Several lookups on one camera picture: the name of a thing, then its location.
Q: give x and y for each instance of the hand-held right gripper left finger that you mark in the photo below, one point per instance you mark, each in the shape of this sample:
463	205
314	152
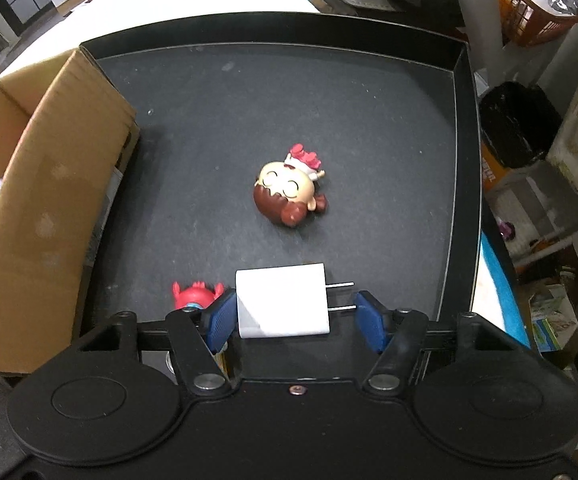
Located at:
219	320

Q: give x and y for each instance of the brown-haired figurine with red bow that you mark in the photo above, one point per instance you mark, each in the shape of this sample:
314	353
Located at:
286	190

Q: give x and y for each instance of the white desk leg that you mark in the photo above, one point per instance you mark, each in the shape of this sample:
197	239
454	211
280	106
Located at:
471	15

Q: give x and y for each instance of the teal blue cloth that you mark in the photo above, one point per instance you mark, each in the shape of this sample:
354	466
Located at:
501	290

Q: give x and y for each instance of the black trash bag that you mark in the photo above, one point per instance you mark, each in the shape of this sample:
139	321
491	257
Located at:
516	125

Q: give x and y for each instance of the red and blue figurine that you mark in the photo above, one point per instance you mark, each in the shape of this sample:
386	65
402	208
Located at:
194	296

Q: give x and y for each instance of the white plug charger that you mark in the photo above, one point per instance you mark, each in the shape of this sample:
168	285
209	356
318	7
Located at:
281	300

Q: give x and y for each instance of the brown cardboard box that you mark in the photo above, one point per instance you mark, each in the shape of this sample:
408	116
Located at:
44	210

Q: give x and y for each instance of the green and white carton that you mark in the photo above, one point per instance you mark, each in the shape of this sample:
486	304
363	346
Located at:
554	320

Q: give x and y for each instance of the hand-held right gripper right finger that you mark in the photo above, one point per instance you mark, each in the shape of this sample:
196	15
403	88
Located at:
371	322

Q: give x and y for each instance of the black tray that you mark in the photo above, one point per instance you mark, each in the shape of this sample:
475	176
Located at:
269	95

